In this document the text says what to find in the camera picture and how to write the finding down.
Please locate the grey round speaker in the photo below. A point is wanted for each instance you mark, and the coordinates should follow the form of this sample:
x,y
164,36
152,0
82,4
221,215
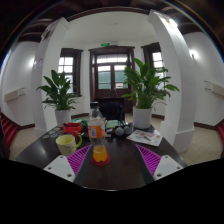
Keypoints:
x,y
119,131
128,129

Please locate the red box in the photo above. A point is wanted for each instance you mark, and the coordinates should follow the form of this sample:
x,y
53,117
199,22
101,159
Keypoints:
x,y
73,127

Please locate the potted plant in white pot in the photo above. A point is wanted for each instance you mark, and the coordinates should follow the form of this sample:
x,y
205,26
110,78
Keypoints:
x,y
145,86
59,93

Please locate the black chair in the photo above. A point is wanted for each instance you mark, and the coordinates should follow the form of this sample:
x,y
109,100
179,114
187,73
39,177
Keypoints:
x,y
110,109

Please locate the green exit sign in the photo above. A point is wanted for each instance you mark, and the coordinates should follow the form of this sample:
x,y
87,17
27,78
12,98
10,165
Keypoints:
x,y
105,44

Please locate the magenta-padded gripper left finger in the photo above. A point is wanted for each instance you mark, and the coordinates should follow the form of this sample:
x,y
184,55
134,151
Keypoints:
x,y
71,160

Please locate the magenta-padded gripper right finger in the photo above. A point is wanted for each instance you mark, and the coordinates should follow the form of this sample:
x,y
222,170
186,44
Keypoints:
x,y
156,163

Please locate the dark wooden double door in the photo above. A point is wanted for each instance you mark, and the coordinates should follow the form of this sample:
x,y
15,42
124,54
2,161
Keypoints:
x,y
111,77

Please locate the dark framed window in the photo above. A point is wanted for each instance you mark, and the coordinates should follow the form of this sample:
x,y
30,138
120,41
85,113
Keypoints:
x,y
155,58
68,71

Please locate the white wall radiator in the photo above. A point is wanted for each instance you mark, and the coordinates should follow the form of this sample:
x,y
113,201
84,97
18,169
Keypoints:
x,y
13,94
216,88

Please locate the flat round red coaster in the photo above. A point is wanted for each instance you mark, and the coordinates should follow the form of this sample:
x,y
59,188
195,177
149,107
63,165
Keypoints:
x,y
100,162

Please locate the printed paper leaflet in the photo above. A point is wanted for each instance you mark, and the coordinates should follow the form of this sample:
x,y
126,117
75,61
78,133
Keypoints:
x,y
145,136

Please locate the pale yellow mug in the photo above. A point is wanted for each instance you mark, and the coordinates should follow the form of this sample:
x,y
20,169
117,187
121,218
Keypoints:
x,y
67,144

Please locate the green book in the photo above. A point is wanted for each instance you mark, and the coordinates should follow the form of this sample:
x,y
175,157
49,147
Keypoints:
x,y
111,124

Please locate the clear bottle with orange drink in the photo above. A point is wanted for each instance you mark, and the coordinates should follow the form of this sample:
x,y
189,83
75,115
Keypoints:
x,y
97,130

